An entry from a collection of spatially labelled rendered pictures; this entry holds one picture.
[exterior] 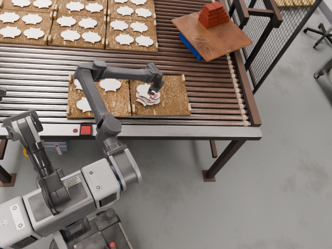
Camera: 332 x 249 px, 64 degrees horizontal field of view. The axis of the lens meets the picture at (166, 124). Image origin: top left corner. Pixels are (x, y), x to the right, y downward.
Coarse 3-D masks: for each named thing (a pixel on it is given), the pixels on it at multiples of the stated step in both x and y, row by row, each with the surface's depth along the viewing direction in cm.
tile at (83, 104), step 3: (84, 99) 178; (78, 102) 176; (81, 102) 176; (84, 102) 176; (87, 102) 177; (78, 105) 174; (81, 105) 175; (84, 105) 175; (87, 105) 176; (78, 108) 174; (81, 108) 174; (84, 108) 174; (87, 108) 174; (84, 111) 173; (87, 111) 174; (90, 111) 175
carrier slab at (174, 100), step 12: (132, 84) 192; (168, 84) 197; (180, 84) 199; (132, 96) 186; (168, 96) 191; (180, 96) 193; (144, 108) 183; (156, 108) 184; (168, 108) 186; (180, 108) 188
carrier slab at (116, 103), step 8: (72, 80) 185; (120, 80) 192; (72, 88) 182; (120, 88) 188; (128, 88) 189; (72, 96) 179; (80, 96) 180; (104, 96) 183; (112, 96) 184; (120, 96) 185; (128, 96) 186; (72, 104) 175; (112, 104) 180; (120, 104) 181; (128, 104) 182; (72, 112) 172; (80, 112) 173; (88, 112) 174; (112, 112) 177; (120, 112) 178
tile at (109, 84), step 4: (104, 80) 188; (108, 80) 189; (112, 80) 190; (116, 80) 190; (100, 84) 186; (104, 84) 186; (108, 84) 187; (112, 84) 188; (116, 84) 188; (120, 84) 189; (104, 88) 185; (108, 88) 185; (112, 88) 186; (116, 88) 186
